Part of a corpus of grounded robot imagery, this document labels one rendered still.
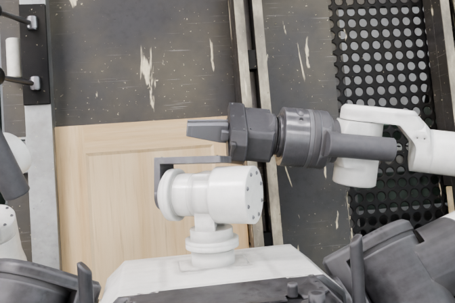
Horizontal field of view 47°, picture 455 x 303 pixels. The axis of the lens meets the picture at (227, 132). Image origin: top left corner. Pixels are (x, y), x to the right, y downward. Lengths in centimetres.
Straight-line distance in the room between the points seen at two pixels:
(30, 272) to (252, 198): 25
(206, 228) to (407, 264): 23
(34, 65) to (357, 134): 64
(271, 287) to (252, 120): 30
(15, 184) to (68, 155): 38
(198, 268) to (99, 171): 51
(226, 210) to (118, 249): 53
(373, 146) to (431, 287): 21
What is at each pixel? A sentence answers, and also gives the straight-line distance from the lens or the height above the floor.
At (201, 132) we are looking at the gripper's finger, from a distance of 76.
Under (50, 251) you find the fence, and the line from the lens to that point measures 108.
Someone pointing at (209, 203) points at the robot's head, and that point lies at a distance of 58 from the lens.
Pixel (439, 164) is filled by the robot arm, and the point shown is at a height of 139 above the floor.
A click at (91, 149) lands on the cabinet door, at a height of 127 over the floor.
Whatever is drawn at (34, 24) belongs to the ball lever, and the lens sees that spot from 110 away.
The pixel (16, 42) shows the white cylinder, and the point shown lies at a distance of 113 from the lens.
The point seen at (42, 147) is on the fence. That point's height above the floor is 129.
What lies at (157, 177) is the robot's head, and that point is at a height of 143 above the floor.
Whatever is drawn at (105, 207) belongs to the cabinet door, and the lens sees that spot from 108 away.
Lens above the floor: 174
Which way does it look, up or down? 25 degrees down
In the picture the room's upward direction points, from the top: straight up
